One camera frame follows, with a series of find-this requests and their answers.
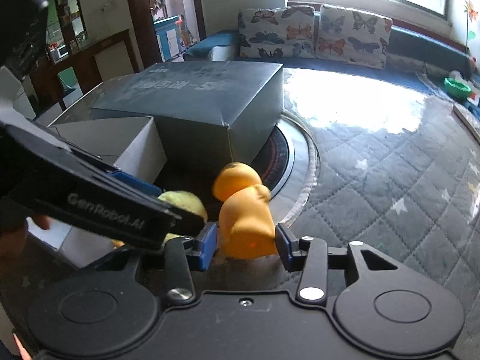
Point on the person's left hand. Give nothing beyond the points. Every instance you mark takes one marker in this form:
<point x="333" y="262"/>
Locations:
<point x="37" y="222"/>

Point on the round black built-in hotplate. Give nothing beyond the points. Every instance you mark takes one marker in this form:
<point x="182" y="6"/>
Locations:
<point x="277" y="153"/>

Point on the yellow-green rubber toy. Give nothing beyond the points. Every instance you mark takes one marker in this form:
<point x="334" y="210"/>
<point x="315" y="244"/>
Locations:
<point x="183" y="202"/>

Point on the blue bathroom cabinet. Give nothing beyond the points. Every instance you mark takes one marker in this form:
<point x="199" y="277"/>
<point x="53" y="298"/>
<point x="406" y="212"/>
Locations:
<point x="168" y="39"/>

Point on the orange rubber duck toy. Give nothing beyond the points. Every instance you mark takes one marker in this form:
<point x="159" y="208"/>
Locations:
<point x="243" y="225"/>

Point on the dark grey printed box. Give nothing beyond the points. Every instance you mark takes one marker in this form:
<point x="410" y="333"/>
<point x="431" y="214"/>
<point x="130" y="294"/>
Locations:
<point x="187" y="101"/>

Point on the green bowl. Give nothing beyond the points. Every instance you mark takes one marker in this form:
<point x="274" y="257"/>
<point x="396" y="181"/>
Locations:
<point x="457" y="87"/>

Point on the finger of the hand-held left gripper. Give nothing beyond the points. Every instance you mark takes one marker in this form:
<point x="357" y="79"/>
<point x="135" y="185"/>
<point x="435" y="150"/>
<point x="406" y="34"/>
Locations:
<point x="131" y="182"/>
<point x="189" y="227"/>

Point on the dark wooden door frame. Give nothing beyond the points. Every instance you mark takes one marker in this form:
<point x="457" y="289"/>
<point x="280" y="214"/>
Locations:
<point x="140" y="18"/>

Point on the dark wooden side table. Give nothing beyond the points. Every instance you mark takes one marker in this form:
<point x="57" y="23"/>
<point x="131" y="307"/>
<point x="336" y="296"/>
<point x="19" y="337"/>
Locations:
<point x="112" y="39"/>

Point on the colourful pinwheel flower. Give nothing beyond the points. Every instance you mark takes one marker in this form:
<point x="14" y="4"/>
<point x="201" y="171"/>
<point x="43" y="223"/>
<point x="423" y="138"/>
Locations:
<point x="470" y="11"/>

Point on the white cardboard box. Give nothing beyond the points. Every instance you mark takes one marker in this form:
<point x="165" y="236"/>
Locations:
<point x="138" y="153"/>

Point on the white microwave oven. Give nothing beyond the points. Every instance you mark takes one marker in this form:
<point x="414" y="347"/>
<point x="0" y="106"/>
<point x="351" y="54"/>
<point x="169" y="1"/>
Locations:
<point x="59" y="53"/>

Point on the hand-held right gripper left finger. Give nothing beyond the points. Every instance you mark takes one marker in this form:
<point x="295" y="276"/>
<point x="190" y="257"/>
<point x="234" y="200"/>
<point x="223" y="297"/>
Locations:
<point x="208" y="247"/>

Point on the dark wooden shelf cabinet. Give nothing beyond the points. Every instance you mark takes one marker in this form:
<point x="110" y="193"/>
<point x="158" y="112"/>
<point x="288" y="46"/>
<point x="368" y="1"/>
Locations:
<point x="69" y="7"/>

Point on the grey quilted desktop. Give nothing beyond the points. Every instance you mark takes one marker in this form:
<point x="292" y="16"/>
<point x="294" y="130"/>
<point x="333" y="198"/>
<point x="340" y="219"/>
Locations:
<point x="393" y="180"/>

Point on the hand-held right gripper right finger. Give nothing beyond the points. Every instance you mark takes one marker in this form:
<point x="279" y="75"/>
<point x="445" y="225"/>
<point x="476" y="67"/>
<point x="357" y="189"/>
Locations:
<point x="285" y="249"/>

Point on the blue sofa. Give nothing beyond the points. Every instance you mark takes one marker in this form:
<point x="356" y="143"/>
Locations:
<point x="423" y="47"/>

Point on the butterfly print cushion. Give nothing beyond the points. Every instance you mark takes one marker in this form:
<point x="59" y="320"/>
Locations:
<point x="277" y="32"/>
<point x="352" y="37"/>

